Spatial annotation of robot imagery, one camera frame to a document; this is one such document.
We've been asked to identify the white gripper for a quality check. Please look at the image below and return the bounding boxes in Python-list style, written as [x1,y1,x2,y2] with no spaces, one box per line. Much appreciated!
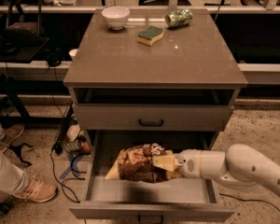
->
[152,149,202,178]

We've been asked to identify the brown chip bag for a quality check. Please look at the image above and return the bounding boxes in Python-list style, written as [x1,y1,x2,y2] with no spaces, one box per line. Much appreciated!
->
[105,143,181,183]

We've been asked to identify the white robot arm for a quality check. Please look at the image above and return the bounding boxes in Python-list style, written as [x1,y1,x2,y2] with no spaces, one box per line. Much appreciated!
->
[152,144,280,197]

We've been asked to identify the open grey drawer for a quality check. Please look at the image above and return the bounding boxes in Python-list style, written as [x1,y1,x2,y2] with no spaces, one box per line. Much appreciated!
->
[70,131,233,224]

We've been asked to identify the grey drawer cabinet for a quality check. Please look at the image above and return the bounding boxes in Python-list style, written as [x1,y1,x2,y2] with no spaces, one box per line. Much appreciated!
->
[63,7,249,152]

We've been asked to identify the closed grey upper drawer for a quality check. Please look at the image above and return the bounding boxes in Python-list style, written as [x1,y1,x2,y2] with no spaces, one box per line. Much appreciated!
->
[73,104,233,132]

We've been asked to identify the green yellow sponge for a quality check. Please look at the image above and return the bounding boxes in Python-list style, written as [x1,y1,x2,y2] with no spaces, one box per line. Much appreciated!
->
[137,26,163,46]

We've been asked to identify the tan sneaker near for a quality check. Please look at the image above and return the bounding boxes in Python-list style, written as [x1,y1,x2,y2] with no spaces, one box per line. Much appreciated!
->
[14,177,58,203]

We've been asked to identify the tan sneaker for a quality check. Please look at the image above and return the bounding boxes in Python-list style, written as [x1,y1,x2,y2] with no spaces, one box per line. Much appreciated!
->
[0,124,24,147]
[14,177,58,203]

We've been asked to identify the white paper cup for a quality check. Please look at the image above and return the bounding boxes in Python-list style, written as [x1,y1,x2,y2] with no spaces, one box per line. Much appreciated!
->
[69,49,77,59]

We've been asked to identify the white bowl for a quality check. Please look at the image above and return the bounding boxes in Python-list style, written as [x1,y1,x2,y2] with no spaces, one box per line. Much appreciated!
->
[102,7,130,30]

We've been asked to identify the black side table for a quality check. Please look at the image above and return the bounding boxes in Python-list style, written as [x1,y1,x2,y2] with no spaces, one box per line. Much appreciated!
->
[0,36,50,123]

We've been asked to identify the person leg light trousers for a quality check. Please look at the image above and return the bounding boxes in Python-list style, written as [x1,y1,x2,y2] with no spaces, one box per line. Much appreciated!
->
[0,150,29,194]

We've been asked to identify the tan sneaker far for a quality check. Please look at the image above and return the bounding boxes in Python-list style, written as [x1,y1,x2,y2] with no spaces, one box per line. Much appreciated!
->
[0,124,24,147]

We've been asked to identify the dark handbag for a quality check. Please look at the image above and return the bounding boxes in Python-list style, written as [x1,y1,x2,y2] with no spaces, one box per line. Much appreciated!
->
[4,0,43,47]

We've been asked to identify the black cable right floor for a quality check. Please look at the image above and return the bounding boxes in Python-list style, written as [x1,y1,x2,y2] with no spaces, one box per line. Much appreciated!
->
[219,192,280,224]

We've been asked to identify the black cable on floor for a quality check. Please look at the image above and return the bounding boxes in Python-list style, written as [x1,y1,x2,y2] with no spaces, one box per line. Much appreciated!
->
[49,142,88,224]

